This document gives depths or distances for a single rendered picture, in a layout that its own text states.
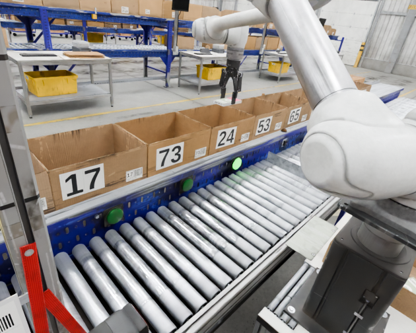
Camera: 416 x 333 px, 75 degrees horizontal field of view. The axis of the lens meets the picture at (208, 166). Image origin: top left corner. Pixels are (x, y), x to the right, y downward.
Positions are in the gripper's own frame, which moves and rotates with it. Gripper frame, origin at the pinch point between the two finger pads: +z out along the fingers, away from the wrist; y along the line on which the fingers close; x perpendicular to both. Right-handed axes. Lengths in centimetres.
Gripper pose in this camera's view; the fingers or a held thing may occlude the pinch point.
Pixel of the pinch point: (228, 97)
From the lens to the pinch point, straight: 159.3
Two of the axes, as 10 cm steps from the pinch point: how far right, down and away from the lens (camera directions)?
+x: 7.0, -2.7, 6.6
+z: -1.1, 8.7, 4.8
